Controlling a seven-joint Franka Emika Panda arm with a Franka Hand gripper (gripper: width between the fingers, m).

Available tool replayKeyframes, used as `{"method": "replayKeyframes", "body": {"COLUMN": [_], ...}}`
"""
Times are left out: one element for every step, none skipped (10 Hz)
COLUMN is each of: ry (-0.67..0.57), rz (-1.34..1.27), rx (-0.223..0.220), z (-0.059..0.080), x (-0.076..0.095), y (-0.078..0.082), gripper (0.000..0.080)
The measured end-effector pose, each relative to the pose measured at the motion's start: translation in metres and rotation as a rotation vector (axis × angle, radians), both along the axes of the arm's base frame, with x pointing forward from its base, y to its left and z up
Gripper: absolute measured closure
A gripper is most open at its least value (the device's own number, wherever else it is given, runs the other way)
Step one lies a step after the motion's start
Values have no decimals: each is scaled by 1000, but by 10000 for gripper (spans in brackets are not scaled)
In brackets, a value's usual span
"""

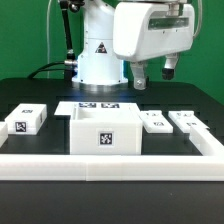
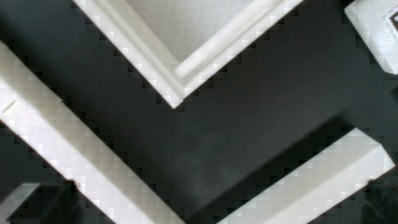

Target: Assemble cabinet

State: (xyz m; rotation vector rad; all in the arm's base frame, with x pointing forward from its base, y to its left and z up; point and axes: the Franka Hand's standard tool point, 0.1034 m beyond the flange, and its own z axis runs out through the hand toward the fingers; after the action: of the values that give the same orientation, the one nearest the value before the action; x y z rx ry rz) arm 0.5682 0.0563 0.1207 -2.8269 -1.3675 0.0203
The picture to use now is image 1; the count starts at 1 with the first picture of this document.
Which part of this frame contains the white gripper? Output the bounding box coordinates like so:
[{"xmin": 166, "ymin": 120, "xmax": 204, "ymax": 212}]
[{"xmin": 113, "ymin": 2, "xmax": 195, "ymax": 90}]

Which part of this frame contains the white cabinet door panel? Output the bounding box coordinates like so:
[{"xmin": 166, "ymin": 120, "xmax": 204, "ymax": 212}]
[
  {"xmin": 139, "ymin": 110, "xmax": 173, "ymax": 133},
  {"xmin": 168, "ymin": 110, "xmax": 208, "ymax": 133}
]

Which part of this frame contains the white cabinet body box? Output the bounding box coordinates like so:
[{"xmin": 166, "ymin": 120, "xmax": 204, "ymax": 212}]
[{"xmin": 70, "ymin": 108, "xmax": 142, "ymax": 155}]

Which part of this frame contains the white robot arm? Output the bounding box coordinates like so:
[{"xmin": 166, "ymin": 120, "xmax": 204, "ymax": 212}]
[{"xmin": 73, "ymin": 0, "xmax": 195, "ymax": 91}]

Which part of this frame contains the white marker base sheet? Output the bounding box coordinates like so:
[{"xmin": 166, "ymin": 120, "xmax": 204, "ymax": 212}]
[{"xmin": 53, "ymin": 101, "xmax": 140, "ymax": 118}]

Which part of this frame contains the small white box part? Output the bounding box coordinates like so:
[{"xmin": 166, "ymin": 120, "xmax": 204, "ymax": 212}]
[{"xmin": 5, "ymin": 103, "xmax": 47, "ymax": 135}]

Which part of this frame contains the white block at left edge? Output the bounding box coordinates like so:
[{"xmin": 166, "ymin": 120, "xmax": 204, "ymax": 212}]
[{"xmin": 0, "ymin": 122, "xmax": 8, "ymax": 148}]

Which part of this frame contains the white L-shaped frame fence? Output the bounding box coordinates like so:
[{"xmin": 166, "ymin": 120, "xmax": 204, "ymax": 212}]
[{"xmin": 0, "ymin": 128, "xmax": 224, "ymax": 181}]

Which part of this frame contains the black cable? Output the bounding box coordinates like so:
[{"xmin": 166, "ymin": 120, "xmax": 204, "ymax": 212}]
[{"xmin": 27, "ymin": 61, "xmax": 68, "ymax": 80}]

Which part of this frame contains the grey thin cable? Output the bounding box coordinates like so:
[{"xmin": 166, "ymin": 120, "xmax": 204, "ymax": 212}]
[{"xmin": 45, "ymin": 0, "xmax": 54, "ymax": 80}]

